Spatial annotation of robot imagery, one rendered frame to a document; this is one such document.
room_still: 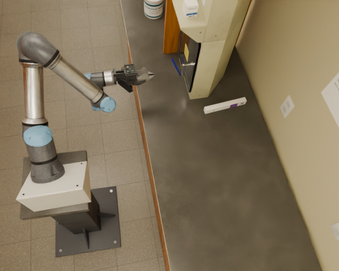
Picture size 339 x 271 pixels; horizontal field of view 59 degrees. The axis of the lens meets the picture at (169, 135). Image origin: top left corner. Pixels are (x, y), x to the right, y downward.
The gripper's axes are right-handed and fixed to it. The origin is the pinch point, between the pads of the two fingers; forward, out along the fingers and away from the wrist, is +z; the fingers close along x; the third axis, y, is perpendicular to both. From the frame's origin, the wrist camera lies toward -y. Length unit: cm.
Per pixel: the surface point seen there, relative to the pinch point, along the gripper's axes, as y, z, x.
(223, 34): 30.5, 31.8, -5.3
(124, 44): -114, -4, 133
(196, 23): 36.8, 18.7, -3.3
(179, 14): 36.7, 12.7, 3.0
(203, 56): 17.5, 24.4, -5.3
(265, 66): -2, 66, -1
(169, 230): -20, -4, -77
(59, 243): -113, -78, -57
